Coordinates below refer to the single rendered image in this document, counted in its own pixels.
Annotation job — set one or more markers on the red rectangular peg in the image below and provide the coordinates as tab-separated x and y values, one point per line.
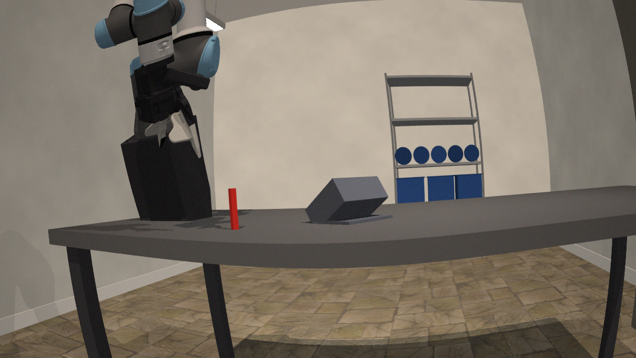
233	208

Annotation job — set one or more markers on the dark grey sloped panel with square hole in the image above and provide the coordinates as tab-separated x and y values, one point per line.
347	201

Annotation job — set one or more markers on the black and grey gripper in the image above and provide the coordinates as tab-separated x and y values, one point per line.
158	98

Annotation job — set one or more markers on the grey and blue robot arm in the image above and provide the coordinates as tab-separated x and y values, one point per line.
196	50

